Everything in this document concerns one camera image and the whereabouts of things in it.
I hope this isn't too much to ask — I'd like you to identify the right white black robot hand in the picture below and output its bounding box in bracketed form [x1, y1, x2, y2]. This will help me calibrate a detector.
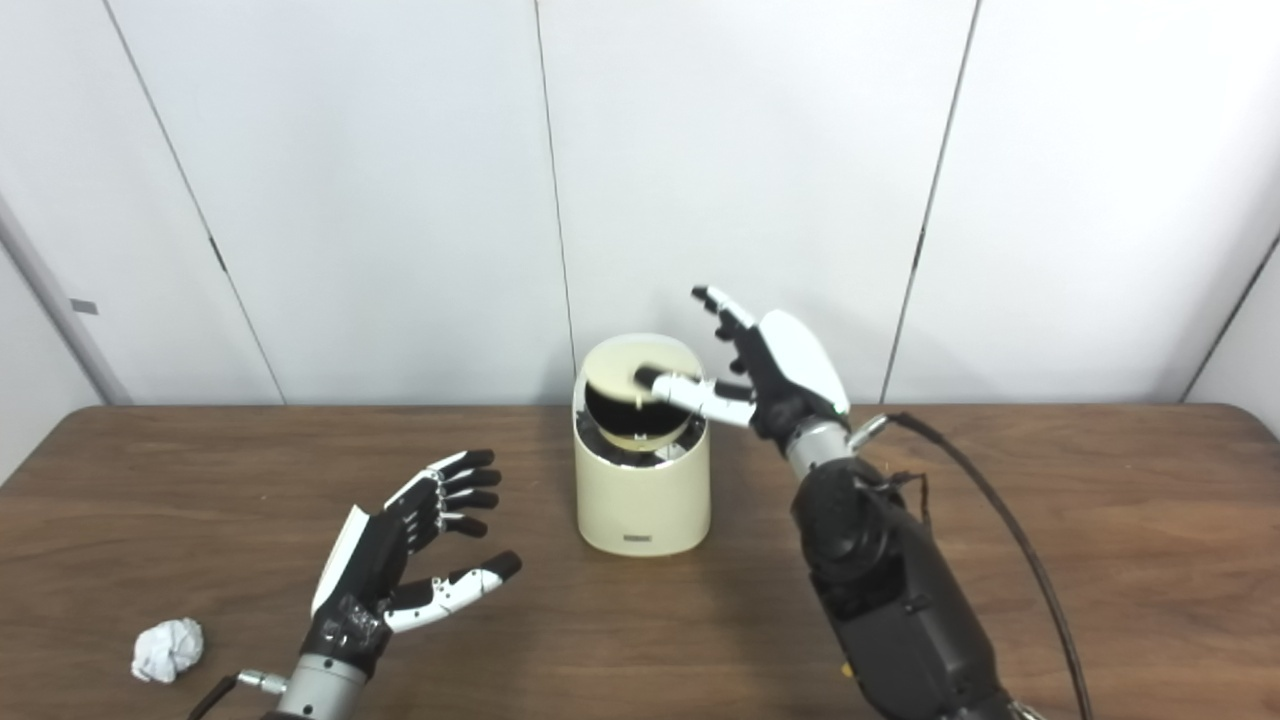
[636, 285, 851, 441]

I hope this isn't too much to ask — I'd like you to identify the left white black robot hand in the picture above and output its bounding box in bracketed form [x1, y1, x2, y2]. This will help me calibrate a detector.
[300, 449, 523, 679]

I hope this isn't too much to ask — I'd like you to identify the cream round bin lid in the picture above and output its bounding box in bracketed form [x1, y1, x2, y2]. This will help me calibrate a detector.
[584, 342, 703, 447]

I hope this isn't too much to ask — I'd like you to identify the white paper ball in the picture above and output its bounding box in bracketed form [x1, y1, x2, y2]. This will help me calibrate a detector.
[131, 617, 205, 684]

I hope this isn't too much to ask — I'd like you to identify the cream-colored bin body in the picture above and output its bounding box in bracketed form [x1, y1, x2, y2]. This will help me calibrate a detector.
[572, 333, 712, 557]

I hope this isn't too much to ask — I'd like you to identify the black bin liner bag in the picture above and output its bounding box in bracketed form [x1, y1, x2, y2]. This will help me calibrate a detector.
[576, 410, 707, 467]

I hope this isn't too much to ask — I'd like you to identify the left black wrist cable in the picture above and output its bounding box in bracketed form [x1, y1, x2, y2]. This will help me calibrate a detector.
[185, 669, 291, 720]

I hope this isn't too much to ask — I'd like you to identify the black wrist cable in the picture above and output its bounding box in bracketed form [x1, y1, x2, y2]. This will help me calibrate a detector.
[850, 411, 1093, 720]
[185, 669, 291, 720]

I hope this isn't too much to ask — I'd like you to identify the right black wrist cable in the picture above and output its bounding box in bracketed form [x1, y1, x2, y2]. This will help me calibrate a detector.
[850, 411, 1093, 720]

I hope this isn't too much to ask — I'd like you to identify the gray wall corner post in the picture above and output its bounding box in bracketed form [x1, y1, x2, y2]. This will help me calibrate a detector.
[0, 195, 134, 406]

